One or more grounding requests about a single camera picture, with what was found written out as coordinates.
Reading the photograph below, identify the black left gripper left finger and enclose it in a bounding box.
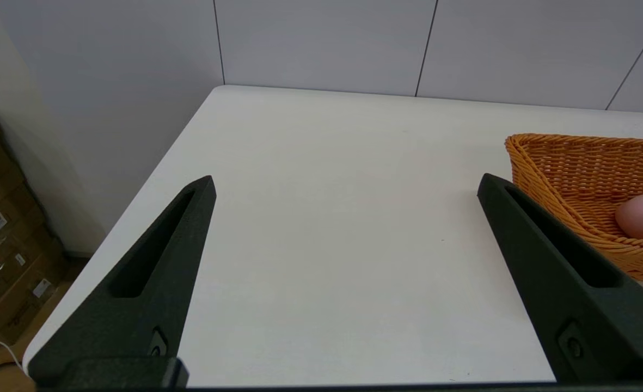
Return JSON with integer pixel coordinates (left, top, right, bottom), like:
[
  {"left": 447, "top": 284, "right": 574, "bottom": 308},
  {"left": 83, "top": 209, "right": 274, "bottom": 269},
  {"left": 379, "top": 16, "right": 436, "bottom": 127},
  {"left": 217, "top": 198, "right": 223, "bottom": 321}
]
[{"left": 27, "top": 175, "right": 217, "bottom": 389}]

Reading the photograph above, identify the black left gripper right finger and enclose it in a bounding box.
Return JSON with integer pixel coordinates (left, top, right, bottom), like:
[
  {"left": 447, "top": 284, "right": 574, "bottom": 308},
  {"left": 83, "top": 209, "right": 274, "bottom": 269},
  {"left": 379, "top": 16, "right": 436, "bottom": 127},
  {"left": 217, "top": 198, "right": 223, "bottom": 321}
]
[{"left": 477, "top": 173, "right": 643, "bottom": 384}]

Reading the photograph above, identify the orange woven wicker basket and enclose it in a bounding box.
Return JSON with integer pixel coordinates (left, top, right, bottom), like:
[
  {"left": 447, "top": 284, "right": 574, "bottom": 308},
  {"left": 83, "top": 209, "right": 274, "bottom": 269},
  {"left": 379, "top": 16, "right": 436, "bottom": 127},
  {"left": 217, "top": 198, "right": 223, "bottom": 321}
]
[{"left": 505, "top": 133, "right": 643, "bottom": 283}]

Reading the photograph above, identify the black floor cable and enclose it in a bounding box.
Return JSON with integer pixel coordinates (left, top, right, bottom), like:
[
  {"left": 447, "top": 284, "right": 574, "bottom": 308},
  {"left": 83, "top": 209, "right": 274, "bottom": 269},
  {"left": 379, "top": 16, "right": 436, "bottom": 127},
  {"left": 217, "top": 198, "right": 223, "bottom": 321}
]
[{"left": 0, "top": 360, "right": 25, "bottom": 392}]

